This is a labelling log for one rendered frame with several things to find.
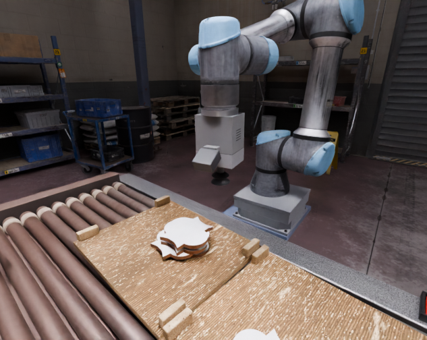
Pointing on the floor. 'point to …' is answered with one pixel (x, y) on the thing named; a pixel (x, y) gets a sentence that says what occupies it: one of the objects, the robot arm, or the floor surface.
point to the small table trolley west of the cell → (88, 163)
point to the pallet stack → (175, 115)
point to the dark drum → (141, 123)
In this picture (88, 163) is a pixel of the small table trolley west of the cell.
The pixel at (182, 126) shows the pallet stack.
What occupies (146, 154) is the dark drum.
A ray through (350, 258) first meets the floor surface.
